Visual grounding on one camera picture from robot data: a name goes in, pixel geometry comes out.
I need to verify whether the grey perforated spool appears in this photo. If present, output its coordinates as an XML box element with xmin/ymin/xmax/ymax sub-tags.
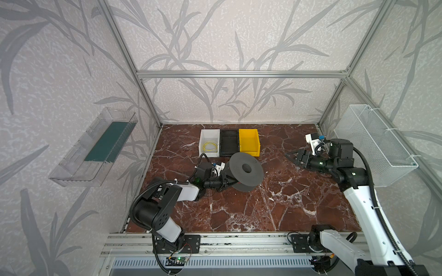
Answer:
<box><xmin>221</xmin><ymin>152</ymin><xmax>264</xmax><ymax>192</ymax></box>

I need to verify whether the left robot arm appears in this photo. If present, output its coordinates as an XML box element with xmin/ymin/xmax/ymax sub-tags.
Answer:
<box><xmin>129</xmin><ymin>154</ymin><xmax>229</xmax><ymax>248</ymax></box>

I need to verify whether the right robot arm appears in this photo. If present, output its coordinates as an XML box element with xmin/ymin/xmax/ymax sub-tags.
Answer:
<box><xmin>285</xmin><ymin>139</ymin><xmax>429</xmax><ymax>276</ymax></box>

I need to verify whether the white plastic bin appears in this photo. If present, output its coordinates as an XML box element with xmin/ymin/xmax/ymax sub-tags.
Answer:
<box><xmin>198</xmin><ymin>129</ymin><xmax>221</xmax><ymax>158</ymax></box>

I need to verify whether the black plastic bin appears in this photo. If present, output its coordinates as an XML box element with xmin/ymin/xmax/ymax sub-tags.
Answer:
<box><xmin>219</xmin><ymin>129</ymin><xmax>239</xmax><ymax>157</ymax></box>

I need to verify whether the yellow plastic bin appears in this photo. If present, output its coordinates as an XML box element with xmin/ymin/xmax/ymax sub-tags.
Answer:
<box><xmin>238</xmin><ymin>129</ymin><xmax>261</xmax><ymax>157</ymax></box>

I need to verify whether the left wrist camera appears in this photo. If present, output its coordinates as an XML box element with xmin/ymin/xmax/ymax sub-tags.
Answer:
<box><xmin>212</xmin><ymin>162</ymin><xmax>226</xmax><ymax>175</ymax></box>

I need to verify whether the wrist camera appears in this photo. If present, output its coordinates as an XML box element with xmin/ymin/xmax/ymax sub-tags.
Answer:
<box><xmin>305</xmin><ymin>133</ymin><xmax>326</xmax><ymax>156</ymax></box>
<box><xmin>212</xmin><ymin>162</ymin><xmax>226</xmax><ymax>175</ymax></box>

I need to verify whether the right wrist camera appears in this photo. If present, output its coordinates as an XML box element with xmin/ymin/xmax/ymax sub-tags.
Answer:
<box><xmin>305</xmin><ymin>133</ymin><xmax>326</xmax><ymax>156</ymax></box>

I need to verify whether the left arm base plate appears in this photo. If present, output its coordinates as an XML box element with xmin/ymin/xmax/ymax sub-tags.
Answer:
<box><xmin>153</xmin><ymin>234</ymin><xmax>201</xmax><ymax>254</ymax></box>

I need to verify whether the white wire basket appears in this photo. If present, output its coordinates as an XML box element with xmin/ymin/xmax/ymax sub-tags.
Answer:
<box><xmin>334</xmin><ymin>105</ymin><xmax>419</xmax><ymax>187</ymax></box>

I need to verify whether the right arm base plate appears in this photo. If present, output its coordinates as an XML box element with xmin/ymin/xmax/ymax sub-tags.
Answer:
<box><xmin>287</xmin><ymin>232</ymin><xmax>329</xmax><ymax>255</ymax></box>

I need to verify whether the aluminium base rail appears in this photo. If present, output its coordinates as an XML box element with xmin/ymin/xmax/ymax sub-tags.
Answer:
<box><xmin>99</xmin><ymin>232</ymin><xmax>370</xmax><ymax>258</ymax></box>

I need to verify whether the clear wall tray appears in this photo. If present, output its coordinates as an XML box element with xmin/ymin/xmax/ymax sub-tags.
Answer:
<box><xmin>49</xmin><ymin>108</ymin><xmax>138</xmax><ymax>187</ymax></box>

